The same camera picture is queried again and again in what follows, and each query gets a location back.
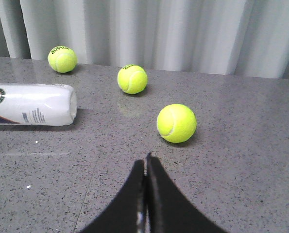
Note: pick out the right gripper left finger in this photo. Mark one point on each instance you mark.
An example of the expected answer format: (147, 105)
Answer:
(126, 212)

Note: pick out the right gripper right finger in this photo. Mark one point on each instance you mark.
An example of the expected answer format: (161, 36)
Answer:
(169, 210)

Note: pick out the white blue Wilson tennis can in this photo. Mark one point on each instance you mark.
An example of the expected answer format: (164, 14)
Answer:
(37, 104)

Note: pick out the far-right yellow tennis ball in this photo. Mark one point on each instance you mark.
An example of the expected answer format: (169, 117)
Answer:
(176, 123)

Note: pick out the right yellow tennis ball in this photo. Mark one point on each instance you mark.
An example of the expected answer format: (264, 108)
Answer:
(132, 79)

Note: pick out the centre yellow tennis ball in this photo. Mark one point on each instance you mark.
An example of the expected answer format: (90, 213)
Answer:
(62, 59)

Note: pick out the grey pleated curtain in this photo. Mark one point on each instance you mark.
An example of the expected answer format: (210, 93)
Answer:
(238, 37)

